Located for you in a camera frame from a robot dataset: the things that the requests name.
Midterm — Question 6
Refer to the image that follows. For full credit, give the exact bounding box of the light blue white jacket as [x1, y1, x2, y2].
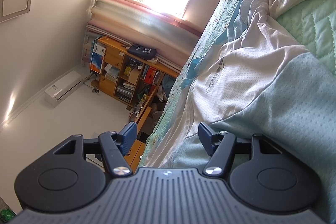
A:
[145, 0, 335, 223]

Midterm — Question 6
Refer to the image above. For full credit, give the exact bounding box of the wooden desk with drawers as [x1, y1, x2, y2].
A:
[123, 87, 169, 172]

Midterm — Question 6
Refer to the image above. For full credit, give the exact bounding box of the wooden bookshelf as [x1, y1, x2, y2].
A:
[91, 36, 178, 106]

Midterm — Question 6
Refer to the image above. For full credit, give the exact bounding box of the dark hanging tote bag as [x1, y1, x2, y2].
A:
[127, 44, 157, 60]

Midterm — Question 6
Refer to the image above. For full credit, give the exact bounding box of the pink left curtain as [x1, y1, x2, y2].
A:
[87, 0, 202, 72]

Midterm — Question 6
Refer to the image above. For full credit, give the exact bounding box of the green quilted bee bedspread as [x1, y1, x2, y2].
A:
[139, 0, 335, 166]

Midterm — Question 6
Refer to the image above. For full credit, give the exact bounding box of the white wall air conditioner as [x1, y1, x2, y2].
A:
[45, 71, 83, 107]

